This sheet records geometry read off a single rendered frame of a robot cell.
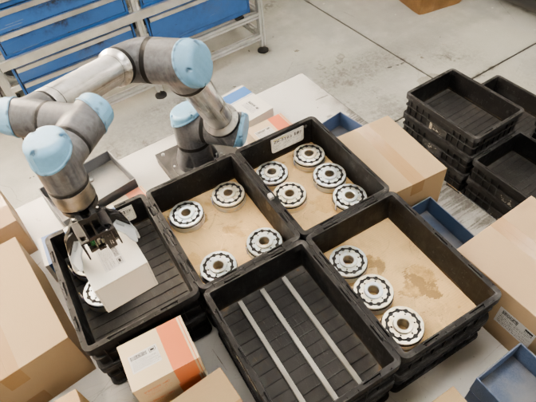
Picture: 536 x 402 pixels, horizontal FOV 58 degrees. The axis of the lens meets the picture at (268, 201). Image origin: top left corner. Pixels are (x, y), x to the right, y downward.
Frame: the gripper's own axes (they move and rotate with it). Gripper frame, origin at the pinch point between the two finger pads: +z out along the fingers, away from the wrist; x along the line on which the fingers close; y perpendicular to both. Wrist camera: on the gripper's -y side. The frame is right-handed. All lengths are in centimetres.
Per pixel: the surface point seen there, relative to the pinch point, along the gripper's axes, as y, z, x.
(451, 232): 26, 40, 92
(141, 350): 15.4, 18.3, -4.2
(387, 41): -146, 112, 235
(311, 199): -4, 28, 59
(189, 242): -12.4, 28.0, 20.8
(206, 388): 29.2, 24.7, 4.1
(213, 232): -11.1, 28.0, 28.2
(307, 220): 2, 28, 53
